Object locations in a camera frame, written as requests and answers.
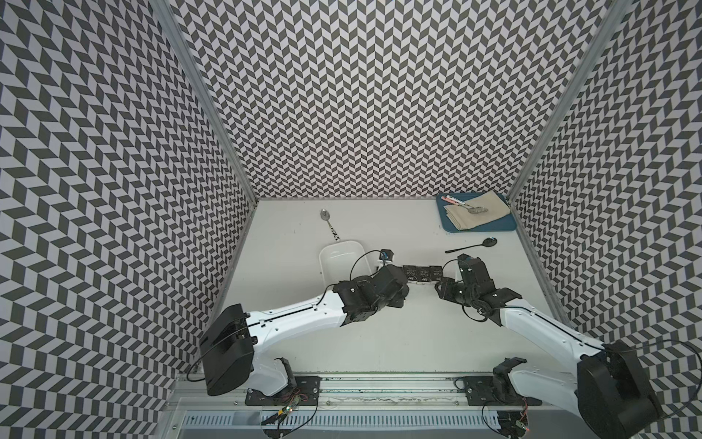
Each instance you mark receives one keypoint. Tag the silver spoon patterned handle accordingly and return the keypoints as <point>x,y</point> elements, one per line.
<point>326,217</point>

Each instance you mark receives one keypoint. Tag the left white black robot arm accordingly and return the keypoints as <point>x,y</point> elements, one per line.
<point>233,351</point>

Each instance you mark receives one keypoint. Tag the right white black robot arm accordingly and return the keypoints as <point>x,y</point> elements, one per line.
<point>604,384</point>

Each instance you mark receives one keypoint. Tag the teal tray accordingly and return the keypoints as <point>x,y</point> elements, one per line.
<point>507,224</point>

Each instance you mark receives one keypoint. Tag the beige folded cloth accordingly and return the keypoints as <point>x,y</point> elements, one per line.
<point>463,220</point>

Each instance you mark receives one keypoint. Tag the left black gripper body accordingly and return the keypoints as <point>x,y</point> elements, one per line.
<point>397,300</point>

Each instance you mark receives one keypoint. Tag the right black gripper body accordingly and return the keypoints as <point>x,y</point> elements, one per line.
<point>470,293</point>

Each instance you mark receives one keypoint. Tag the black spoon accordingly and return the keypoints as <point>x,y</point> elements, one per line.
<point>487,242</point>

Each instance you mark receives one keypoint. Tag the black pocket tissue pack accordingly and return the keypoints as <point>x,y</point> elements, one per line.
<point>410,272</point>
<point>436,273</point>
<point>423,274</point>

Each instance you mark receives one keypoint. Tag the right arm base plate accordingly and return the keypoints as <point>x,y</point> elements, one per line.
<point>484,389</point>

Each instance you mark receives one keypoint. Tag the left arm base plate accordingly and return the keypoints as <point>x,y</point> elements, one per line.
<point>306,389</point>

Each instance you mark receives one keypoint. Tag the white plastic storage box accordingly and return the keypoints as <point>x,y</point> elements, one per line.
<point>340,260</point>

